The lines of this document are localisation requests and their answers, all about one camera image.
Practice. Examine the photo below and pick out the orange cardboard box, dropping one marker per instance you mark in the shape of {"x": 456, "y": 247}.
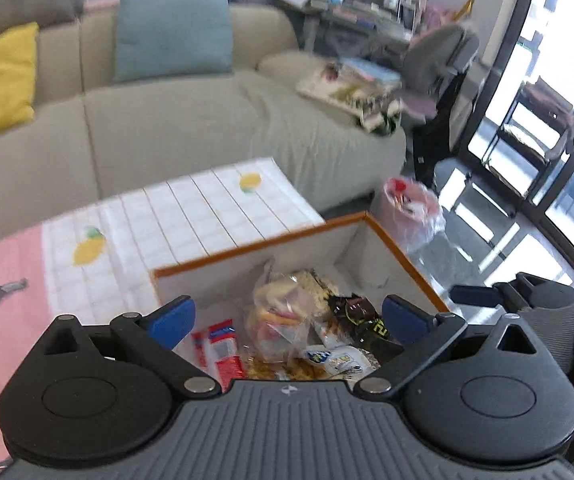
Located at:
{"x": 354, "y": 252}

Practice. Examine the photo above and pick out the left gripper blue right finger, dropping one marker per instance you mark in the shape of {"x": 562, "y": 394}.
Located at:
{"x": 405, "y": 323}

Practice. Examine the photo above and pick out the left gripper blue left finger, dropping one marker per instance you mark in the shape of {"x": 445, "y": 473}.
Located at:
{"x": 171, "y": 323}

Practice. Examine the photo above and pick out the dark green snack pack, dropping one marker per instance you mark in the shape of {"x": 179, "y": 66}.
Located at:
{"x": 360, "y": 320}

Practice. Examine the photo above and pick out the white puffed rice cake pack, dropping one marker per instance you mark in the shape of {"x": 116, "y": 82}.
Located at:
{"x": 319, "y": 287}

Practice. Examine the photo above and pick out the pink and white tablecloth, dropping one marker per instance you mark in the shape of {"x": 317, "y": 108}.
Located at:
{"x": 95, "y": 262}

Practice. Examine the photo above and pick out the yellow fried snack bag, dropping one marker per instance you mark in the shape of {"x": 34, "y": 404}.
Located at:
{"x": 295, "y": 370}

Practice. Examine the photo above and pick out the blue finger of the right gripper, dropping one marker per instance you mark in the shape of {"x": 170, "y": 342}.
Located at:
{"x": 476, "y": 296}

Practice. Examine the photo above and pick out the light blue cushion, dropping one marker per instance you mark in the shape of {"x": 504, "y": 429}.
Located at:
{"x": 161, "y": 38}

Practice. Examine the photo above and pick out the yellow cushion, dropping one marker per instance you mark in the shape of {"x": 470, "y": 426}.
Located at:
{"x": 18, "y": 71}

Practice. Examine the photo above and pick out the stack of books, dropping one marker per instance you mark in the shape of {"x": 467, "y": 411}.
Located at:
{"x": 367, "y": 92}

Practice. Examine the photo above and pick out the pink trash bag bin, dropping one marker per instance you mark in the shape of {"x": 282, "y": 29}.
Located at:
{"x": 409, "y": 212}

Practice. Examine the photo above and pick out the red and white snack packet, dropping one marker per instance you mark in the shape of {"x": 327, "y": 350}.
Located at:
{"x": 217, "y": 352}

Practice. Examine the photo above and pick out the grey office chair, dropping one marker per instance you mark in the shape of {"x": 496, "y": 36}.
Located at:
{"x": 431, "y": 64}

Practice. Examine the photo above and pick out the white and blue chip bag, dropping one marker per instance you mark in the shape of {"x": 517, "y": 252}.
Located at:
{"x": 345, "y": 362}

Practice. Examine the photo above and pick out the clear assorted snack bag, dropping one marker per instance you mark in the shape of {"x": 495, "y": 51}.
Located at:
{"x": 279, "y": 321}

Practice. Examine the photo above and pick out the cluttered desk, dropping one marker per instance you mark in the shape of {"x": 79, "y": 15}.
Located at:
{"x": 358, "y": 27}

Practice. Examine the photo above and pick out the beige sofa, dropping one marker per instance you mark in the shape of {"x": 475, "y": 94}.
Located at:
{"x": 92, "y": 138}

